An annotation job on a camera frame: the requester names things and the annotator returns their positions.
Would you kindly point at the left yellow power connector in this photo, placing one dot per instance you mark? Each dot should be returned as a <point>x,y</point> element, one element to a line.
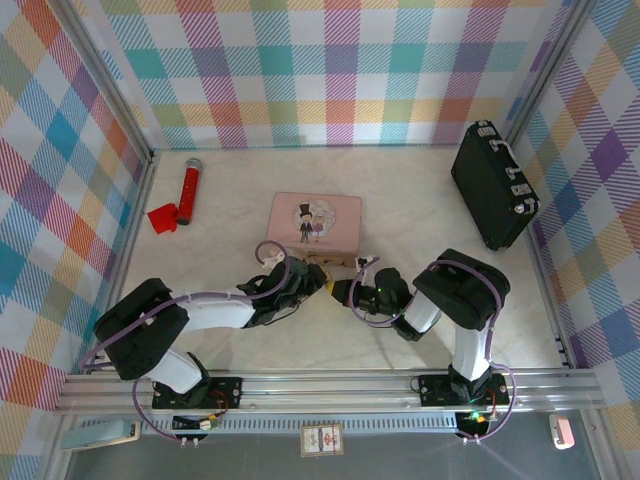
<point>212,423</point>

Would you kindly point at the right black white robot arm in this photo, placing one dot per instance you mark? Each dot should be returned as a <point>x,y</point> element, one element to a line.
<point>465,290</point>

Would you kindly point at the black briefcase with metal fittings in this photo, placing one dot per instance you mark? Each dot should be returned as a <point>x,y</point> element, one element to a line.
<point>487,185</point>

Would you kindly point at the red block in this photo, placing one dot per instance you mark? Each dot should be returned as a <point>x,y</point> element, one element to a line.
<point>161,218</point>

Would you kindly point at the right yellow power connector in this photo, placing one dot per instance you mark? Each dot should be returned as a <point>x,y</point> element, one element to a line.
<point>481,419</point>

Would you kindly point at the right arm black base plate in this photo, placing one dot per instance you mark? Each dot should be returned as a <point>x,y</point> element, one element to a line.
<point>435,390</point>

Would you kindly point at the right aluminium frame post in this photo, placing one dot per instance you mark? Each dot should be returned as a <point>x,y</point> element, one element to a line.
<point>550,70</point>

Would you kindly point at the yellow power connector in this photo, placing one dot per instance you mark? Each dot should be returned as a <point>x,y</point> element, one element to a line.
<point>212,423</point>
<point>481,419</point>

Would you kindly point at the pink cartoon couple tin box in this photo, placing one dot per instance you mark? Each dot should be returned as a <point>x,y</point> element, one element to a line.
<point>315,220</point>

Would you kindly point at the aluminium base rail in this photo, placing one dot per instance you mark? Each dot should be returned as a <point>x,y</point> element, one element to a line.
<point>325,392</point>

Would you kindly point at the aluminium frame post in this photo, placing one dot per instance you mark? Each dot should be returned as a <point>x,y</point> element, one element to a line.
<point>550,70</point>
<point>105,80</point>

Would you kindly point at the teal foot pedal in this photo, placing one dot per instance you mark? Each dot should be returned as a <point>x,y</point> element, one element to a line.
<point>95,434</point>

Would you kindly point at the red toy microphone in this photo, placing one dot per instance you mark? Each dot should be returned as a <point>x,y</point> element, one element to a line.
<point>189,192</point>

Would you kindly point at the left aluminium frame post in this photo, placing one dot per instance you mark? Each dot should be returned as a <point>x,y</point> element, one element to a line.
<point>105,80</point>

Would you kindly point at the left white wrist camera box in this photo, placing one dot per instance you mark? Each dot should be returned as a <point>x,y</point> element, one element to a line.
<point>272,258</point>

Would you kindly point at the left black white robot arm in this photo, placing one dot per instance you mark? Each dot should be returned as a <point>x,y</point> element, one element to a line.
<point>140,335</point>

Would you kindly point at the playing card box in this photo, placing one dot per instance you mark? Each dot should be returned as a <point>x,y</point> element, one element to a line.
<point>322,440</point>

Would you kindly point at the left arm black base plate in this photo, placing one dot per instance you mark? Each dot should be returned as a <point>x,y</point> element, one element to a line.
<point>225,392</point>

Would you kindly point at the pink white small device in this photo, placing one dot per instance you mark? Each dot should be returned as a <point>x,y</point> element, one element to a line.
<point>564,432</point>

